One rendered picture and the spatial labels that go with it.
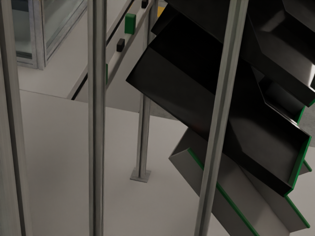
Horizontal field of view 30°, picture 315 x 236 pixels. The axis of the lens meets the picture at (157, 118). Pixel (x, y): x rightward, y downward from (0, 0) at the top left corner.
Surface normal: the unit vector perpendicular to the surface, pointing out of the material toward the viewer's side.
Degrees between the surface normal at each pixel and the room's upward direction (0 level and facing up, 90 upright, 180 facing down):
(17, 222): 90
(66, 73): 0
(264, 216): 45
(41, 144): 0
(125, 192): 0
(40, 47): 90
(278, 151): 25
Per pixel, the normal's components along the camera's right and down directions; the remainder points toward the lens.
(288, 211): -0.40, 0.54
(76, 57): 0.07, -0.79
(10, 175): 0.97, 0.19
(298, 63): 0.45, -0.59
